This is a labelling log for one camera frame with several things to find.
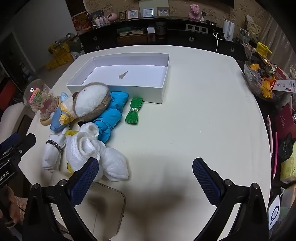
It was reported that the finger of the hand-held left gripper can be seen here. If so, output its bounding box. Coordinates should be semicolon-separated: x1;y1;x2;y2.
0;133;20;154
6;133;37;163

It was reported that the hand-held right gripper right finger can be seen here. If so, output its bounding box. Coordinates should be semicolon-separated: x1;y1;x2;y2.
192;158;270;241

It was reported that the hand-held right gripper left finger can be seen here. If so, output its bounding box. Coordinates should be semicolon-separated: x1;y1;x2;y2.
22;157;100;241

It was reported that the white fluffy towel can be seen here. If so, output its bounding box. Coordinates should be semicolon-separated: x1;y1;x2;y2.
65;122;129;181

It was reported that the teal blue garment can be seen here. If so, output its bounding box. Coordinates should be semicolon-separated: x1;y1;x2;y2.
92;91;129;142

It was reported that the white brown plush toy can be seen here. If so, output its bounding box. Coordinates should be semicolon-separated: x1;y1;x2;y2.
72;82;111;122

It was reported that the green ribbed bow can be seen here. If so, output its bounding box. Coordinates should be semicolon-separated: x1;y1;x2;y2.
125;98;144;125

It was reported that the white cardboard box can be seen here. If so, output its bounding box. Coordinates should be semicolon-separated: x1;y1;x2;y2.
66;53;170;104

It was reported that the person's left forearm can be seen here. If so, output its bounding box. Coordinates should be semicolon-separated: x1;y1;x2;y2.
0;185;26;230

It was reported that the glass dome with flowers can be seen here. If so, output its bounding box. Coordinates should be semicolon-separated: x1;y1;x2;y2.
23;79;62;126

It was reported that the pink pen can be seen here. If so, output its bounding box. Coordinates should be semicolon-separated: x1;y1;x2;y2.
272;132;278;179

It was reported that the white pen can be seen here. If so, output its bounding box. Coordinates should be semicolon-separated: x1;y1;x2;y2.
268;115;274;158

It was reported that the yellow-green tissue pack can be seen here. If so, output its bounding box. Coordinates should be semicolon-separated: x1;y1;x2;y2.
280;153;296;183

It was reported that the black pouch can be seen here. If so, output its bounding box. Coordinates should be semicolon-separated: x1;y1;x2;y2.
279;133;296;163

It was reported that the pile of yellow boxes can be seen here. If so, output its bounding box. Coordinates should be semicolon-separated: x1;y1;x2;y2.
44;42;74;71

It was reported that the dark red paper bag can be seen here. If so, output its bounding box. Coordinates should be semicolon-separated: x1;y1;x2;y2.
275;103;296;139

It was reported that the glass bowl of snacks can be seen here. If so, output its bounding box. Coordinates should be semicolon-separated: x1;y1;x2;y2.
244;60;287;102

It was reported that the red box with white label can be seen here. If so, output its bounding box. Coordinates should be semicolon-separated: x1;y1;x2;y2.
270;67;296;93

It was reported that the red patterned gift box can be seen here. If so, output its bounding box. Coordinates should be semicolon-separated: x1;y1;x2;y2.
72;11;90;30

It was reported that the yellow plastic toy chair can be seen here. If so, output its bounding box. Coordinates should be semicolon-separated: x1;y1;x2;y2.
256;42;273;56

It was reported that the wooden box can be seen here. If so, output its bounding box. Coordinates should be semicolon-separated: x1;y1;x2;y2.
117;34;148;45

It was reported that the black sideboard cabinet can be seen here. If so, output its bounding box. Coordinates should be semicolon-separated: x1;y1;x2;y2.
79;17;255;61

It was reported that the stack of books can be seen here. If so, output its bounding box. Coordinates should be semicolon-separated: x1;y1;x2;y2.
117;27;144;36

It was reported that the white electric kettle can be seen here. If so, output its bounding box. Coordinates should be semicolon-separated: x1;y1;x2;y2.
222;19;235;42

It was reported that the grey socket panel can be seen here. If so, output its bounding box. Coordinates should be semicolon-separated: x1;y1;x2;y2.
186;23;208;32

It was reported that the black tin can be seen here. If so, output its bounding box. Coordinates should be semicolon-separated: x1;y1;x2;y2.
155;21;167;35

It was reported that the pink plush toy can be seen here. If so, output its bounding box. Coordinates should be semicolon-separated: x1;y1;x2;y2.
188;3;201;20

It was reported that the cream chair with metal frame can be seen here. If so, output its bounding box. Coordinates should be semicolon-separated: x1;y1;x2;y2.
50;171;126;241

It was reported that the white card with blue ring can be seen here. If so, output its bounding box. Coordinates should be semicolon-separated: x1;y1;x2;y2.
268;195;281;230

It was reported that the white power cable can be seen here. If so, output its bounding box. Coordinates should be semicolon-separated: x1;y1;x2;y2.
213;31;223;53

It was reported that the beige picture frame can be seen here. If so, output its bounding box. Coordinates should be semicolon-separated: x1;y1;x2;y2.
157;7;170;18

